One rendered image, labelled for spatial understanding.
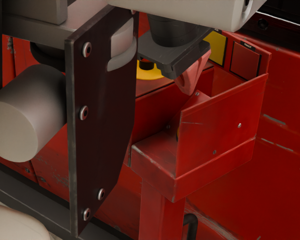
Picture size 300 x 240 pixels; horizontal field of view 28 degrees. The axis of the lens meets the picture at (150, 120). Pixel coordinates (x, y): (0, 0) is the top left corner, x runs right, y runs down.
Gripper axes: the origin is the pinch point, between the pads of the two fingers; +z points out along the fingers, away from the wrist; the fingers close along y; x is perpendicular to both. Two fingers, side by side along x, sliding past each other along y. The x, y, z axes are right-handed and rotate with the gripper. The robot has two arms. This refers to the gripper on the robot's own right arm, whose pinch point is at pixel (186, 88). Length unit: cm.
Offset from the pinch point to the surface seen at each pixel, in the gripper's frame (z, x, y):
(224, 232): 52, 8, 10
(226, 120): 5.0, -4.6, 1.8
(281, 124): 23.7, -0.3, 19.3
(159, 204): 21.7, 4.3, -6.2
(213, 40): 1.2, 4.3, 10.6
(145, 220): 27.3, 7.6, -7.6
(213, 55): 3.3, 4.0, 9.9
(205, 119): 1.9, -4.3, -1.8
